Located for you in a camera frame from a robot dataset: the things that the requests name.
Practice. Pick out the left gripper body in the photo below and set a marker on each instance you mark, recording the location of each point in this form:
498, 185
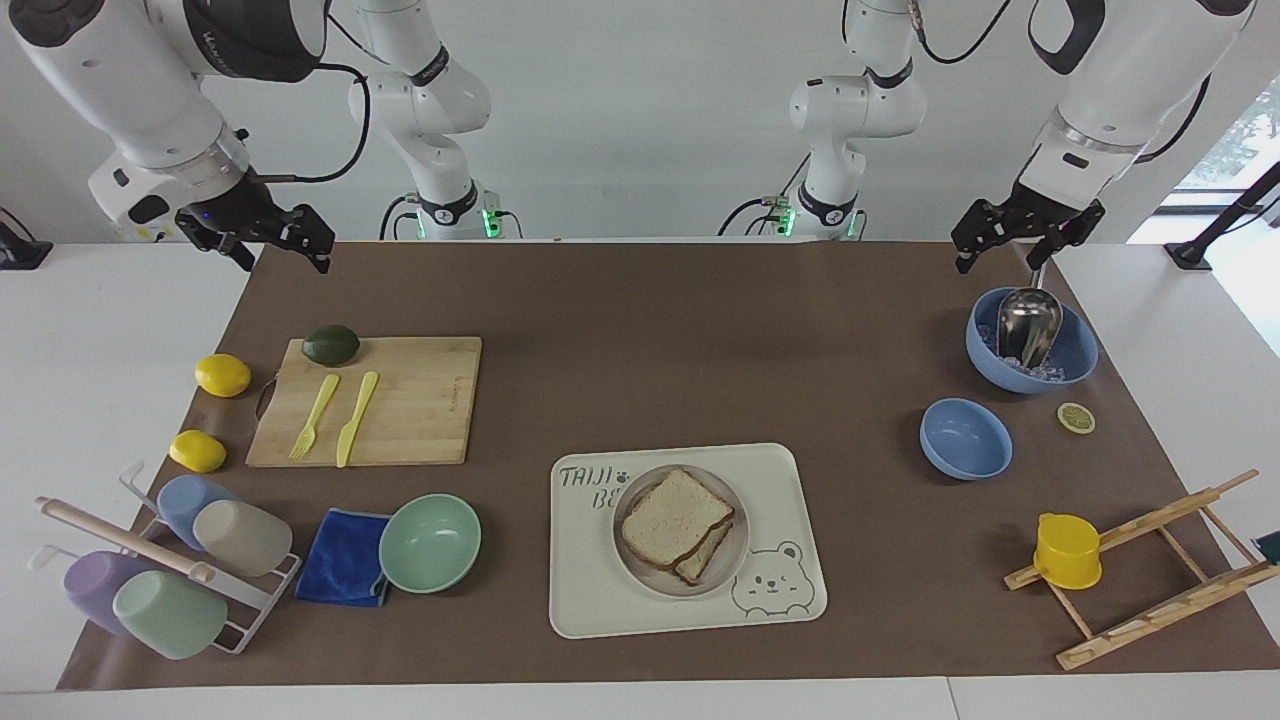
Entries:
1040, 205

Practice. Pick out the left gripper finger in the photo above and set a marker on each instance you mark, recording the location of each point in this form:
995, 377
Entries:
978, 232
1070, 232

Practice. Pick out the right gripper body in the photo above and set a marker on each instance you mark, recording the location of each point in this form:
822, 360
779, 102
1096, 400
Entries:
240, 208

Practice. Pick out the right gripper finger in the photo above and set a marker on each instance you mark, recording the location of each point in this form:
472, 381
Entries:
212, 238
305, 232

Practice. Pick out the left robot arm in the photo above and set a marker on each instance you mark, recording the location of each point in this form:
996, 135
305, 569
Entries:
1130, 70

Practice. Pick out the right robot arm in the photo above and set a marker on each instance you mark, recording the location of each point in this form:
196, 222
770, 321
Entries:
120, 80

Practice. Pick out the round beige plate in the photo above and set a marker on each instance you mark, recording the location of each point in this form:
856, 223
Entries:
735, 560

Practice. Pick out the metal scoop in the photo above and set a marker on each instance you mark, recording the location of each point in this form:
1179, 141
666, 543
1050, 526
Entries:
1028, 325

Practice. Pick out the green avocado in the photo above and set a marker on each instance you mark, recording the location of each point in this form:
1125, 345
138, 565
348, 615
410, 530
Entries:
331, 345

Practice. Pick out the large blue bowl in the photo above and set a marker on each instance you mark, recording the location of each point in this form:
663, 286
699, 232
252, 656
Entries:
1075, 350

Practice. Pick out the yellow lemon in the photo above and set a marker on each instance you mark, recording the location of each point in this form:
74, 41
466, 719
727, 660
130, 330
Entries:
223, 375
197, 451

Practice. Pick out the clear ice cubes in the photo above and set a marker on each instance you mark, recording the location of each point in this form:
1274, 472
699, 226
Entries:
1045, 372

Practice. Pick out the black stand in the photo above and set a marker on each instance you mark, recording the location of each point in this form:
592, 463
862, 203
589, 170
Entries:
20, 250
1215, 225

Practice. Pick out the yellow plastic fork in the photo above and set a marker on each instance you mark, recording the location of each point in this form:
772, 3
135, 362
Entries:
316, 412

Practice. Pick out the lemon slice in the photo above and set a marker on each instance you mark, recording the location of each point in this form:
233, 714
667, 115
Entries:
1076, 418

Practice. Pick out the yellow plastic knife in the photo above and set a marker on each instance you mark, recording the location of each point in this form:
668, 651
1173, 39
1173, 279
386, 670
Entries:
355, 420

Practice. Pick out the wooden cutting board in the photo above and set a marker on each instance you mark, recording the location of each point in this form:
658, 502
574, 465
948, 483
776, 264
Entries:
420, 400

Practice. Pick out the small blue bowl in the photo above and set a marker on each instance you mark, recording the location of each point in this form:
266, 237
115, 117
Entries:
965, 440

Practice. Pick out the blue cup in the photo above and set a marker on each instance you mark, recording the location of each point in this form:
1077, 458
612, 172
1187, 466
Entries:
180, 500

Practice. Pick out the beige cup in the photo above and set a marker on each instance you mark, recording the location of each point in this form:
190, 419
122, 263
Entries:
245, 538

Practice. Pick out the yellow cup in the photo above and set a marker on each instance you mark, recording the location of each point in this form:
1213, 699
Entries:
1067, 552

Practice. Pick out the blue cloth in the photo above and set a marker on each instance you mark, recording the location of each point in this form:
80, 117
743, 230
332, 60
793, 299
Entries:
335, 560

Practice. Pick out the green bowl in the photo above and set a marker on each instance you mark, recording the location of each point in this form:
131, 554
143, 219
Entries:
430, 545

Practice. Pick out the purple cup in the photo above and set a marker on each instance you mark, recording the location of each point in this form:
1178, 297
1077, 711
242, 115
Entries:
95, 590

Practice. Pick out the dark green object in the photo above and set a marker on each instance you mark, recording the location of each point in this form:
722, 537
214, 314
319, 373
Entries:
1268, 548

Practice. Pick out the green cup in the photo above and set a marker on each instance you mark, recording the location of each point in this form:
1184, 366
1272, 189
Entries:
170, 615

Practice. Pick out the wooden rack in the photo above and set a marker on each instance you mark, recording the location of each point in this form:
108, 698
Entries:
1150, 615

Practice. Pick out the bread slice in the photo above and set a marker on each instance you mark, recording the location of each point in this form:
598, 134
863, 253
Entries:
672, 518
705, 562

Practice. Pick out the cream tray with bear print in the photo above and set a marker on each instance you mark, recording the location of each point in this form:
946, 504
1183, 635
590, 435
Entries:
590, 570

